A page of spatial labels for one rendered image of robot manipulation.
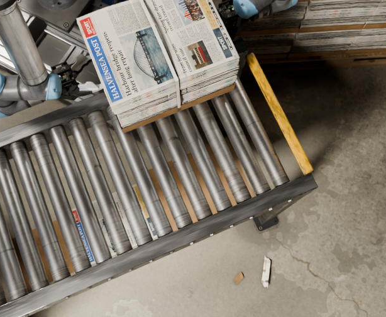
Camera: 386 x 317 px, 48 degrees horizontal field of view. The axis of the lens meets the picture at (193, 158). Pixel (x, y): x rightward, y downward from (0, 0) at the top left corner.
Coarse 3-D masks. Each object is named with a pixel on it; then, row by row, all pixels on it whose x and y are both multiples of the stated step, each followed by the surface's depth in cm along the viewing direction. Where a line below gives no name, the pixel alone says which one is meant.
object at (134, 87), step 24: (96, 24) 119; (120, 24) 119; (96, 48) 117; (120, 48) 117; (144, 48) 117; (120, 72) 115; (144, 72) 115; (120, 96) 114; (144, 96) 115; (120, 120) 125; (144, 120) 132
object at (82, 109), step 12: (240, 48) 142; (240, 60) 148; (96, 96) 138; (60, 108) 137; (72, 108) 137; (84, 108) 137; (96, 108) 137; (36, 120) 136; (48, 120) 136; (60, 120) 136; (84, 120) 141; (108, 120) 148; (0, 132) 135; (12, 132) 135; (24, 132) 135; (36, 132) 135; (48, 132) 138; (0, 144) 134; (12, 156) 143
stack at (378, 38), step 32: (224, 0) 218; (352, 0) 170; (384, 0) 172; (320, 32) 192; (352, 32) 194; (384, 32) 196; (288, 64) 227; (320, 64) 226; (352, 64) 226; (384, 64) 227
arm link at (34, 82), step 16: (0, 0) 95; (16, 0) 99; (0, 16) 100; (16, 16) 102; (0, 32) 104; (16, 32) 105; (16, 48) 108; (32, 48) 112; (16, 64) 114; (32, 64) 114; (32, 80) 119; (48, 80) 123; (32, 96) 124; (48, 96) 125
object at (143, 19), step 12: (132, 0) 121; (144, 0) 121; (144, 12) 120; (156, 12) 120; (144, 24) 119; (156, 24) 119; (168, 36) 118; (156, 48) 117; (168, 48) 117; (156, 60) 116; (168, 72) 115; (180, 72) 115; (168, 84) 115; (180, 84) 118; (168, 96) 122; (180, 96) 127
